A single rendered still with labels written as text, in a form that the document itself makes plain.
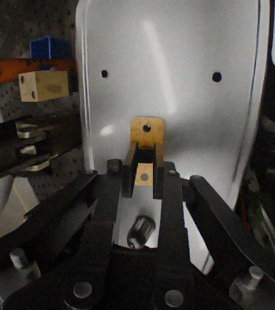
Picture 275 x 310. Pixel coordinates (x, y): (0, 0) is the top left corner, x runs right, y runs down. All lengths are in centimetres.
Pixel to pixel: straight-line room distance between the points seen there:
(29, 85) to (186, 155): 20
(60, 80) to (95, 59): 5
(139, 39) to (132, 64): 3
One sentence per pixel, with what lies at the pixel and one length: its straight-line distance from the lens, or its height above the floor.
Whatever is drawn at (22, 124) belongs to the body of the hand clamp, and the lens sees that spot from 29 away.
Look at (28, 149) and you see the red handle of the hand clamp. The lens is 26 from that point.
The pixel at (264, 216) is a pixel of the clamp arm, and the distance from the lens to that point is 23.
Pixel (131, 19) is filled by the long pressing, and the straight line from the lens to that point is 23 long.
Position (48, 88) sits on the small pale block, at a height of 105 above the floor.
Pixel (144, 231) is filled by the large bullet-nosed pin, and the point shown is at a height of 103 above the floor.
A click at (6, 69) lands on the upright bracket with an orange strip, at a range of 25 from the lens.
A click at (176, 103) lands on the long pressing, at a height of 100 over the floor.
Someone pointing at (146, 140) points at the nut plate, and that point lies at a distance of 21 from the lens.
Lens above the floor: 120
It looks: 57 degrees down
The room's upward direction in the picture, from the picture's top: 132 degrees counter-clockwise
